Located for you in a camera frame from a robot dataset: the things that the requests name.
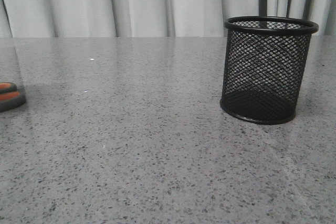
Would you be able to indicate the black mesh pen bucket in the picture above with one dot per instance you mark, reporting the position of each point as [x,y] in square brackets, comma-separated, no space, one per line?
[264,66]

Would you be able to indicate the grey orange scissors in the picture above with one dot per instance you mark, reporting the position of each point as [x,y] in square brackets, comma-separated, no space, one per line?
[11,98]

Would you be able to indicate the grey pleated curtain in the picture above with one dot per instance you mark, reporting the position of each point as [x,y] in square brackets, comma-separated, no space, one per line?
[136,18]

